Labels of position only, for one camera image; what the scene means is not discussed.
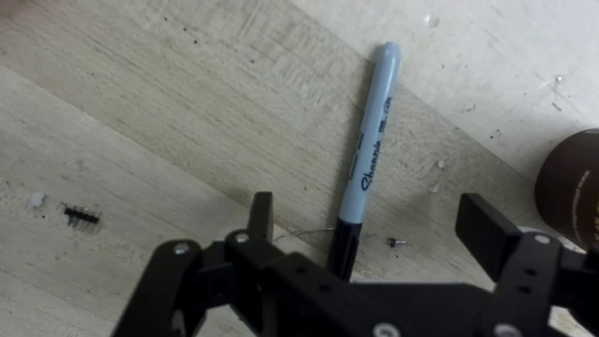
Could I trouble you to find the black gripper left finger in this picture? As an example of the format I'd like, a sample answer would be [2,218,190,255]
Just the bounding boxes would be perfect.
[111,192,352,337]

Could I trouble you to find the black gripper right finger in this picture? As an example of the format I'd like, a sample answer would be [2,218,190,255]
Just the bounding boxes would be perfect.
[453,192,599,337]

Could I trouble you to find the brown paper coffee cup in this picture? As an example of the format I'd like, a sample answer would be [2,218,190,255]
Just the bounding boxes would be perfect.
[534,128,599,253]

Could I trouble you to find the grey black marker pen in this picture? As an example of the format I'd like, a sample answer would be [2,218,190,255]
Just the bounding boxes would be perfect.
[326,40,403,285]

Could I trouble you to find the small black screw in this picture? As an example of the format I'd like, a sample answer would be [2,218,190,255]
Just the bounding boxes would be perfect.
[60,203,103,231]

